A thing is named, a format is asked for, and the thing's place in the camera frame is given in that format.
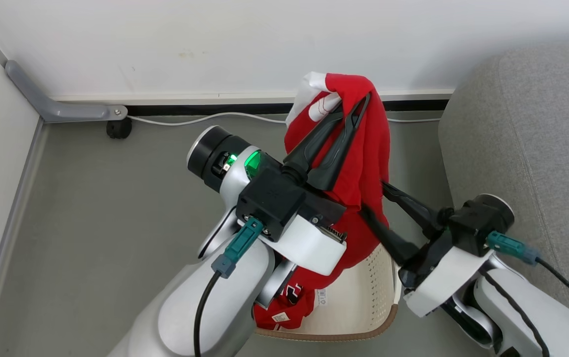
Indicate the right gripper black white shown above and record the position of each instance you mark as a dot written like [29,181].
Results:
[438,277]

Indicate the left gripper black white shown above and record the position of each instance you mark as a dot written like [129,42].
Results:
[309,248]

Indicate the red white jersey garment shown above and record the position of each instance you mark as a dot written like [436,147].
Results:
[363,163]

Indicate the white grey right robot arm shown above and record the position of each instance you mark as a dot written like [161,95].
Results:
[552,322]

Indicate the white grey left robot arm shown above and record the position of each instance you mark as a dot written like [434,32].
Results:
[180,312]

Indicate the cream perforated laundry basket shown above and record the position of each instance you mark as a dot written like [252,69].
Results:
[358,297]

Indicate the black skirting strip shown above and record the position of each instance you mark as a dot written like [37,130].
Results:
[215,108]

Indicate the grey fabric sofa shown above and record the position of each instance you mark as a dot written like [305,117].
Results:
[527,129]

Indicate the black round knob foot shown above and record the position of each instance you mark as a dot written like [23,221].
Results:
[118,129]

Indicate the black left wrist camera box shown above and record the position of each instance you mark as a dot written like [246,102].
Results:
[272,201]

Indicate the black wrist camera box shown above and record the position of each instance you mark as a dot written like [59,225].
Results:
[272,201]
[477,223]

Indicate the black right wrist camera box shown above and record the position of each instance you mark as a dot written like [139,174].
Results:
[477,223]

